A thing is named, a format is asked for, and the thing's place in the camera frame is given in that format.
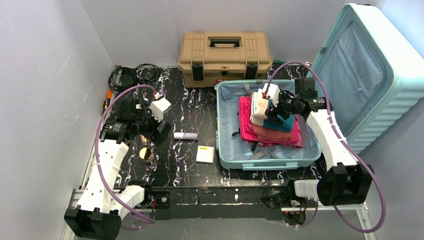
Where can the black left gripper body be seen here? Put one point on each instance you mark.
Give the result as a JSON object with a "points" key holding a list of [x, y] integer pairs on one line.
{"points": [[159, 128]]}

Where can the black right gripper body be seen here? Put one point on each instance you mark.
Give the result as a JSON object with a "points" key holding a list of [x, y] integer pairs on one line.
{"points": [[272, 108]]}

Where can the white lavender tube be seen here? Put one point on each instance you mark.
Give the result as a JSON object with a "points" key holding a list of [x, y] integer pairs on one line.
{"points": [[185, 136]]}

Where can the clear gold perfume bottle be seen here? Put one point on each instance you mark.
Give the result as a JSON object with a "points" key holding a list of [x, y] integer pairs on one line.
{"points": [[145, 142]]}

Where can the teal and beige towel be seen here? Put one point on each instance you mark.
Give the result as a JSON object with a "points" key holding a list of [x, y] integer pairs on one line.
{"points": [[258, 107]]}

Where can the rust red cloth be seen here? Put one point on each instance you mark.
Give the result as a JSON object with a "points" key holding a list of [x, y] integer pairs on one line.
{"points": [[269, 134]]}

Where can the pink camouflage pants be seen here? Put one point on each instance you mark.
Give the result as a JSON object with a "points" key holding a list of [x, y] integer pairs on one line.
{"points": [[246, 132]]}

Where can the white square packet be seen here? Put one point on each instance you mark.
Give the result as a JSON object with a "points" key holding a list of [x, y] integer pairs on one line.
{"points": [[205, 154]]}

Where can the magenta shorts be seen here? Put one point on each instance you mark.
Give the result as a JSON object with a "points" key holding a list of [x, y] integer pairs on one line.
{"points": [[244, 105]]}

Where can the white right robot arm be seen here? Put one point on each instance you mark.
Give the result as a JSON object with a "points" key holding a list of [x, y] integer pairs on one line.
{"points": [[346, 181]]}

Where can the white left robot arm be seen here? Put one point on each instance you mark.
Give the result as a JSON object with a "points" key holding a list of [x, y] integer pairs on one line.
{"points": [[99, 212]]}

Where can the gold round compact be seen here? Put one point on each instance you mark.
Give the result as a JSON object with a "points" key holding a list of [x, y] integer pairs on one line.
{"points": [[146, 154]]}

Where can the tan plastic toolbox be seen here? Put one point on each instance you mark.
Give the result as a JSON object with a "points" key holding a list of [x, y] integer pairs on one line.
{"points": [[208, 58]]}

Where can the light blue open suitcase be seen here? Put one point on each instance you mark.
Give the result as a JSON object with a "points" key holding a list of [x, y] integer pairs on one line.
{"points": [[365, 67]]}

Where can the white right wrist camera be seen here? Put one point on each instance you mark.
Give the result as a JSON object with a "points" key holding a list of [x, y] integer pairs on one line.
{"points": [[272, 92]]}

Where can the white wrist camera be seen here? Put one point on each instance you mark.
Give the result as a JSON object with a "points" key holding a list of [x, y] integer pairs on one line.
{"points": [[159, 106], [272, 92]]}

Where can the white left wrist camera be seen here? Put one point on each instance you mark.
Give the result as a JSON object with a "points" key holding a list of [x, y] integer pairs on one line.
{"points": [[159, 106]]}

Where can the orange handled screwdriver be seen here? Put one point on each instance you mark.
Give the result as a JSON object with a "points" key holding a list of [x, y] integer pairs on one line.
{"points": [[108, 100]]}

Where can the green handled screwdriver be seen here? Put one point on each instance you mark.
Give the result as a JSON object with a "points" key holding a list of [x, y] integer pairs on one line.
{"points": [[277, 62]]}

